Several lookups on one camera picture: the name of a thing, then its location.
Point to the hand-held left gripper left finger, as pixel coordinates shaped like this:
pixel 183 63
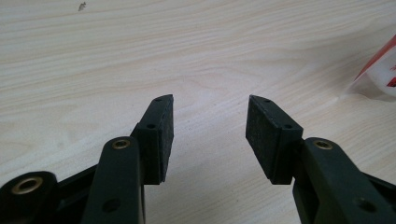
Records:
pixel 155 140

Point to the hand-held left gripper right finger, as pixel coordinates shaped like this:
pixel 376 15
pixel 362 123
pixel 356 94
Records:
pixel 267 140

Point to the red and white refill pouch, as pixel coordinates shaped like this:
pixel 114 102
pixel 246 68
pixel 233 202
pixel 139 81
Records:
pixel 383 73

